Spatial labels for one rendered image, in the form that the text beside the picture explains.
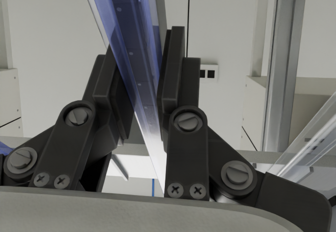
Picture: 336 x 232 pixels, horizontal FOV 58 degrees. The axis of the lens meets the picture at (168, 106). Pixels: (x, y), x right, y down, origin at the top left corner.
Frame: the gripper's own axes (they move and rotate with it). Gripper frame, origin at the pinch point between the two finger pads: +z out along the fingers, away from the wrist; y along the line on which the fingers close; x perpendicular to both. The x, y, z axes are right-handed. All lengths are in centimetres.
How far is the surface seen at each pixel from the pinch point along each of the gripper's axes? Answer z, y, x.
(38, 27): 144, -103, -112
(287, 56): 32.4, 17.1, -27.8
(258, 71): 59, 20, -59
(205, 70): 129, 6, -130
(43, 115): 106, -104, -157
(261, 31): 67, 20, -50
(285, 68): 31.1, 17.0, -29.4
